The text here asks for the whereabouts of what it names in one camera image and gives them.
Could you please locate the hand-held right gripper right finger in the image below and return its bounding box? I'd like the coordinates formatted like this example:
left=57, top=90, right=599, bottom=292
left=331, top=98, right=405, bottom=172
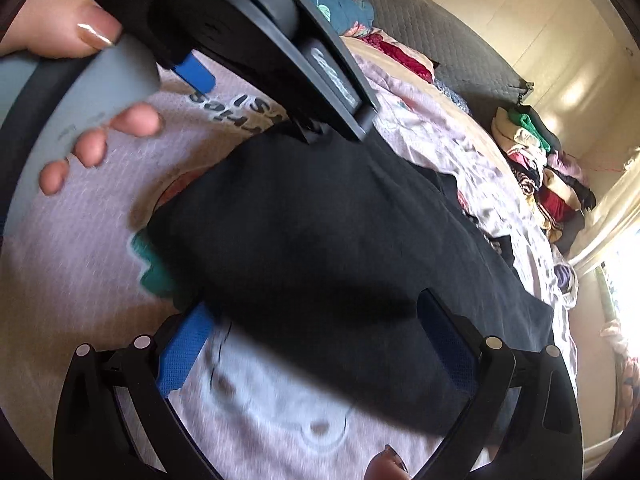
left=416, top=287, right=585, bottom=480

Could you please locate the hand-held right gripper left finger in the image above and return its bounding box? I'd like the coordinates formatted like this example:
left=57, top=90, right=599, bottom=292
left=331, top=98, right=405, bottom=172
left=52, top=304, right=221, bottom=480

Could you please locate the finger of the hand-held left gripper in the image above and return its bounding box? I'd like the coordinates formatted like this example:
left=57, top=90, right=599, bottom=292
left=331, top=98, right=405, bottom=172
left=294, top=116, right=352, bottom=147

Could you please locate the black shirt with orange patches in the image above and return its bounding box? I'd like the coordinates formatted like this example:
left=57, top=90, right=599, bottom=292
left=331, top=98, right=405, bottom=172
left=146, top=120, right=557, bottom=438

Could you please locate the clothes heap on windowsill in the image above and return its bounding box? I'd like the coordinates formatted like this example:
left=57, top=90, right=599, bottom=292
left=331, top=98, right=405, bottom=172
left=597, top=322, right=640, bottom=441

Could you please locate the pile of folded clothes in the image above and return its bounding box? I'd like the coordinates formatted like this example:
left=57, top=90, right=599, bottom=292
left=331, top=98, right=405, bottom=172
left=491, top=105, right=598, bottom=243

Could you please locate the person's right hand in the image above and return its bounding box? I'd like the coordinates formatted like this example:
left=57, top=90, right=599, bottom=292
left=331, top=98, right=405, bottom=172
left=364, top=444, right=412, bottom=480

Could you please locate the person's left hand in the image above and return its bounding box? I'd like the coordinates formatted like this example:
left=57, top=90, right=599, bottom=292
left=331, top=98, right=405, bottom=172
left=0, top=0, right=164, bottom=197

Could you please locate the blue floral quilt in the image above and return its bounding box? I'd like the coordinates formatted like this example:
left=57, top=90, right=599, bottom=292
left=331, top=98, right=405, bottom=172
left=287, top=0, right=375, bottom=38

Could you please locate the red and pink folded cloth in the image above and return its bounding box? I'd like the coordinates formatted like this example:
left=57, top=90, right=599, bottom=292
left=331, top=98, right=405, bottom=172
left=359, top=30, right=437, bottom=83

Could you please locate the pink strawberry printed blanket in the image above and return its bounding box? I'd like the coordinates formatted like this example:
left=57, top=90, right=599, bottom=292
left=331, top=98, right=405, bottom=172
left=0, top=35, right=581, bottom=480

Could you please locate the beige quilted bed cover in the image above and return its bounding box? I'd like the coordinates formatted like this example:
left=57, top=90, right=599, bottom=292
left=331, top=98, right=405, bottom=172
left=345, top=35, right=521, bottom=181

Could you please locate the grey quilted headboard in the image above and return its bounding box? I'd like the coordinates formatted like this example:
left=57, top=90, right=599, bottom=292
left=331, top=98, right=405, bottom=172
left=297, top=0, right=533, bottom=108

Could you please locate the cream curtain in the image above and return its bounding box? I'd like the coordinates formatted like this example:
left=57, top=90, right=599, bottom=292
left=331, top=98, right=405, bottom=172
left=567, top=147, right=640, bottom=273

